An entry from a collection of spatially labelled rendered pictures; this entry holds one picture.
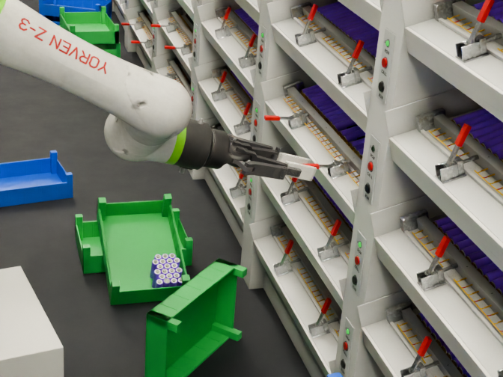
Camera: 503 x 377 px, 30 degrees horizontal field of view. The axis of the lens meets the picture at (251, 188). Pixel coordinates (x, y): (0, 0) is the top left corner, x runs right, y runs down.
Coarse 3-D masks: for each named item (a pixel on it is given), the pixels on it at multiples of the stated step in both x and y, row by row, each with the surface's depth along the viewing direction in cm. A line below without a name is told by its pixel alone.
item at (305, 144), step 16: (272, 80) 227; (288, 80) 228; (304, 80) 229; (272, 96) 229; (272, 112) 224; (288, 112) 221; (288, 128) 214; (304, 128) 212; (304, 144) 205; (320, 144) 203; (320, 160) 197; (320, 176) 195; (352, 176) 189; (336, 192) 186; (352, 192) 175; (352, 208) 179
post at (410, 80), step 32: (384, 0) 159; (384, 32) 160; (416, 64) 156; (416, 96) 159; (384, 128) 162; (384, 160) 163; (384, 192) 165; (416, 192) 167; (352, 256) 179; (384, 288) 175; (352, 320) 181; (352, 352) 182
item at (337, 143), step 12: (300, 96) 221; (300, 108) 218; (312, 108) 214; (312, 120) 212; (324, 120) 208; (312, 132) 207; (324, 132) 204; (336, 144) 197; (336, 156) 195; (348, 156) 191; (360, 168) 186
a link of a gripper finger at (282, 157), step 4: (280, 156) 188; (284, 156) 188; (288, 156) 189; (292, 156) 189; (296, 156) 190; (276, 160) 189; (280, 160) 188; (284, 160) 189; (288, 160) 189; (292, 160) 189; (296, 160) 190; (300, 160) 190; (304, 160) 190; (308, 160) 191
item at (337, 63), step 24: (288, 0) 219; (312, 0) 221; (336, 0) 222; (288, 24) 218; (312, 24) 215; (336, 24) 206; (360, 24) 203; (288, 48) 211; (312, 48) 202; (336, 48) 200; (360, 48) 179; (312, 72) 197; (336, 72) 189; (360, 72) 182; (336, 96) 185; (360, 96) 177; (360, 120) 174
